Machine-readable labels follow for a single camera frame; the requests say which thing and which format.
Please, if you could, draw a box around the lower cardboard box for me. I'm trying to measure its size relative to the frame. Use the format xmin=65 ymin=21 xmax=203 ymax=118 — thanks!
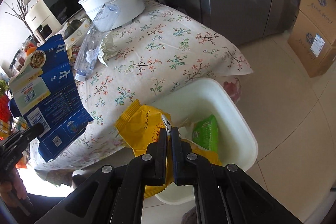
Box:
xmin=288 ymin=11 xmax=335 ymax=78

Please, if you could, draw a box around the bare twig decoration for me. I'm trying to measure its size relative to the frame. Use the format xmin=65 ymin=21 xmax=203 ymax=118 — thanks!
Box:
xmin=5 ymin=0 xmax=34 ymax=37

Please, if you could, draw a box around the wire storage rack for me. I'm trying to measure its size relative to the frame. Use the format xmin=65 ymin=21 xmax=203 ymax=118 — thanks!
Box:
xmin=1 ymin=79 xmax=28 ymax=140

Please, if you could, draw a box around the person's left hand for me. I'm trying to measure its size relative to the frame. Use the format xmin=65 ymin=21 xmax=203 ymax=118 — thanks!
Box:
xmin=1 ymin=168 xmax=27 ymax=208

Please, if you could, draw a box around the green snack wrapper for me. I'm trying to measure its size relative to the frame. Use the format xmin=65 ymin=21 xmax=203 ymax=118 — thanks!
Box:
xmin=192 ymin=114 xmax=219 ymax=153

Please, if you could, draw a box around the blue cardboard milk box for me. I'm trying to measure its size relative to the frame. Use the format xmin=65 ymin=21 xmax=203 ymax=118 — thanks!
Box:
xmin=9 ymin=35 xmax=93 ymax=162

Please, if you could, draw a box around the red cartoon drink can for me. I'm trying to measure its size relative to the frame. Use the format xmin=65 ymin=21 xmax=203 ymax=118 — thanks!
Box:
xmin=67 ymin=46 xmax=80 ymax=64

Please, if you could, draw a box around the large orange fruit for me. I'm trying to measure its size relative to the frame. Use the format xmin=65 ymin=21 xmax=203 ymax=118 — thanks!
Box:
xmin=26 ymin=47 xmax=37 ymax=56

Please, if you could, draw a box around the crumpled pale green paper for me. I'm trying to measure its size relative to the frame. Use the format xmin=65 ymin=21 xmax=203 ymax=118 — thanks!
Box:
xmin=98 ymin=31 xmax=117 ymax=67

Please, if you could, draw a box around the cream small appliance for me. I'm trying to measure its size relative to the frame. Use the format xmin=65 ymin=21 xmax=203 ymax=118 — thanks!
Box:
xmin=25 ymin=0 xmax=62 ymax=44

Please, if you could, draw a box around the upper cardboard box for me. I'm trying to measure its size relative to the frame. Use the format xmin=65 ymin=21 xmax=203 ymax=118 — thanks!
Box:
xmin=299 ymin=0 xmax=336 ymax=46

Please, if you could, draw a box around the white floral bowl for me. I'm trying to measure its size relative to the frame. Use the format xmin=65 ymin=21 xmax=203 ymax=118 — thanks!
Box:
xmin=63 ymin=18 xmax=91 ymax=48

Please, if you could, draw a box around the yellow snack bag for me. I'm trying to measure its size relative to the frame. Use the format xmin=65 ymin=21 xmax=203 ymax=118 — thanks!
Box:
xmin=114 ymin=100 xmax=222 ymax=198

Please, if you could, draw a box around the clear plastic bottle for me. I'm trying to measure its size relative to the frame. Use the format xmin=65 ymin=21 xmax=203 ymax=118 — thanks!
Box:
xmin=73 ymin=3 xmax=120 ymax=82

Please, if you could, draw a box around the white plastic trash bin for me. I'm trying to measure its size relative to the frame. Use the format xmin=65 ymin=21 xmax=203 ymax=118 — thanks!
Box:
xmin=150 ymin=77 xmax=259 ymax=205

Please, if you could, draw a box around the dark green pumpkin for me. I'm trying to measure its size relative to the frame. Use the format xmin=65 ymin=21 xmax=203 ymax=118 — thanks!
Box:
xmin=63 ymin=19 xmax=82 ymax=39

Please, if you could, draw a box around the floral tablecloth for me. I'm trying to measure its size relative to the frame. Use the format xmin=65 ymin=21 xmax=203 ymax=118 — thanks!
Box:
xmin=28 ymin=0 xmax=254 ymax=185

